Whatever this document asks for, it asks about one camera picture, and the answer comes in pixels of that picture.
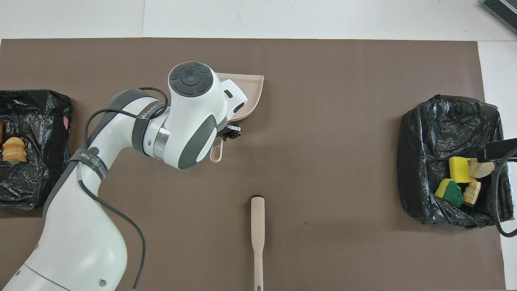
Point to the small pale bread chunk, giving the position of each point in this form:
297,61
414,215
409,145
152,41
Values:
472,193

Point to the beige plastic dustpan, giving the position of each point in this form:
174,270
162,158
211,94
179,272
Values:
254,93

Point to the green and yellow sponge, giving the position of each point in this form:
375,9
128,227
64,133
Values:
450,194

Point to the brown table mat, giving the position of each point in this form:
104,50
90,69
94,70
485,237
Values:
323,101

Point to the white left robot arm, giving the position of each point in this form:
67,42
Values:
190,113

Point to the dark grey ribbed device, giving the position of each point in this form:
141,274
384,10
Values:
503,12

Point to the long pale bread chunk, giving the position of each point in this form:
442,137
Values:
482,167

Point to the notched yellow sponge piece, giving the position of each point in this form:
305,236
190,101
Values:
459,169

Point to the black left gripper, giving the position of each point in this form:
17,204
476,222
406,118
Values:
227,131

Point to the beige hand brush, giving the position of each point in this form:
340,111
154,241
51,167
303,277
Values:
257,226

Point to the pale yellow bread chunk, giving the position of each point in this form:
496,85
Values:
14,149

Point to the black bag-lined bin, pink spot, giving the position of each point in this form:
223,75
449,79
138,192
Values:
36,178

